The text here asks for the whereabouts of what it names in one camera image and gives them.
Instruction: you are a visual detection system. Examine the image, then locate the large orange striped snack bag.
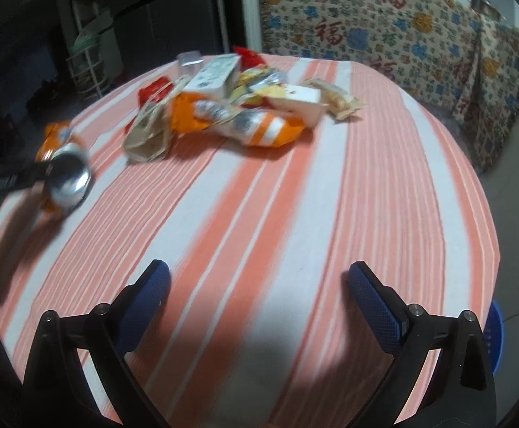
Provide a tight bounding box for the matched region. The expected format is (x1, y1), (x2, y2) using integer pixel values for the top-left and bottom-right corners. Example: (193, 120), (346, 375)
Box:
(170, 91), (307, 149)

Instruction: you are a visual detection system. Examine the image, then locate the beige snack wrapper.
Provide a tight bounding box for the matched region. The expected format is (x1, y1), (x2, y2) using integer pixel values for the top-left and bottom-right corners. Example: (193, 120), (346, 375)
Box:
(303, 78), (367, 122)

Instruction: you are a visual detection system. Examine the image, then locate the patterned fabric sofa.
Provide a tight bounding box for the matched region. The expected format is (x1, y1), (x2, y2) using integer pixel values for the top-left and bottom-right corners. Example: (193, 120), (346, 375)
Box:
(257, 0), (519, 174)

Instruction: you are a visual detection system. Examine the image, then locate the blue plastic stool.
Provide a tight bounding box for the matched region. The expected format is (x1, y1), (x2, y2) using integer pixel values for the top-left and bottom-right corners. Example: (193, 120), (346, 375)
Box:
(482, 301), (507, 378)

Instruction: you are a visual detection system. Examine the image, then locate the metal pot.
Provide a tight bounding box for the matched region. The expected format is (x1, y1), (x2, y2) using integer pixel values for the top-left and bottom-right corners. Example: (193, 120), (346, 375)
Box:
(466, 0), (508, 23)

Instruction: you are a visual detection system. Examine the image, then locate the white paper box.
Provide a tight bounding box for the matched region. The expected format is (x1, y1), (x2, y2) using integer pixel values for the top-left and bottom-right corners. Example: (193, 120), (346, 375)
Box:
(281, 84), (330, 126)

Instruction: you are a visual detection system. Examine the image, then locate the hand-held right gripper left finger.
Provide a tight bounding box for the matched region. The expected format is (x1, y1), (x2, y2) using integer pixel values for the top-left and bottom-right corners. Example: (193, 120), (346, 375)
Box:
(21, 259), (172, 428)

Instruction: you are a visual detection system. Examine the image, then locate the dark grey cabinet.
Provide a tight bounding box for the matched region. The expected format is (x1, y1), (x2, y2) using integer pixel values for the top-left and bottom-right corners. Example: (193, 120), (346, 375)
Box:
(103, 0), (242, 82)

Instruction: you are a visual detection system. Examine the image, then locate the orange drink can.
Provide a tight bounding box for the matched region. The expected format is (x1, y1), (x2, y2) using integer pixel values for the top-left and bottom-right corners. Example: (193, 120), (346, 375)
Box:
(36, 121), (93, 215)

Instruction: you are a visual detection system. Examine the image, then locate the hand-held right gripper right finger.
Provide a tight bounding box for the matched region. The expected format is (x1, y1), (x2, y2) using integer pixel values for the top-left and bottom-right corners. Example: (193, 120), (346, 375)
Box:
(347, 261), (497, 428)

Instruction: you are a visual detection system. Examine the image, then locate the crumpled red wrapper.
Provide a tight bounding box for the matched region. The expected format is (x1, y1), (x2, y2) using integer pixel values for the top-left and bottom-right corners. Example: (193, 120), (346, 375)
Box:
(138, 78), (172, 106)

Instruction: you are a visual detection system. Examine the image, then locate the green and white milk carton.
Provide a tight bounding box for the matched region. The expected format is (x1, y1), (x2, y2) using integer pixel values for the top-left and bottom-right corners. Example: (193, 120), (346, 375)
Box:
(183, 53), (242, 99)

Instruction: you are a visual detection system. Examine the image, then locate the long red wrapper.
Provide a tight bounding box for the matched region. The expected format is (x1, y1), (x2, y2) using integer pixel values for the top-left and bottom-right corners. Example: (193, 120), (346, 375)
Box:
(234, 45), (263, 68)

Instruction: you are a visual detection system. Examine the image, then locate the crumpled yellow wrapper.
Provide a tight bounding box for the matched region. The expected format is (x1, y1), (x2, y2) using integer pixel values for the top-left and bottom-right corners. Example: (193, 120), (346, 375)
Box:
(237, 68), (288, 108)

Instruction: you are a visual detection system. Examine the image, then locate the clear plastic box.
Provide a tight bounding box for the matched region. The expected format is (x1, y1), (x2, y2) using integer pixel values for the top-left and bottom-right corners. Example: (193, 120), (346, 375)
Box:
(177, 51), (205, 81)

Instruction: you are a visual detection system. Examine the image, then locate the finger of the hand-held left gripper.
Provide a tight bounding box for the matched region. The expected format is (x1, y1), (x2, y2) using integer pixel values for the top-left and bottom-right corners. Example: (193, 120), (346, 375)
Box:
(16, 160), (58, 190)

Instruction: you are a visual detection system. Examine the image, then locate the white wire rack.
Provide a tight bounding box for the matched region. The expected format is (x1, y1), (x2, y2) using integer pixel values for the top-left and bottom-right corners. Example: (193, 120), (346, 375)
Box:
(65, 0), (114, 99)

